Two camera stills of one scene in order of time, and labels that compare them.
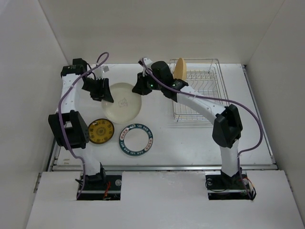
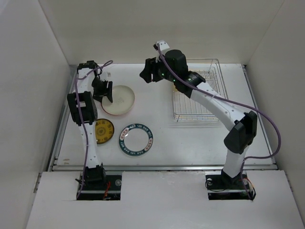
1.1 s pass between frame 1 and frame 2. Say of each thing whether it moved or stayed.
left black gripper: stayed
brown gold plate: stayed
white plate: moved
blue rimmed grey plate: stayed
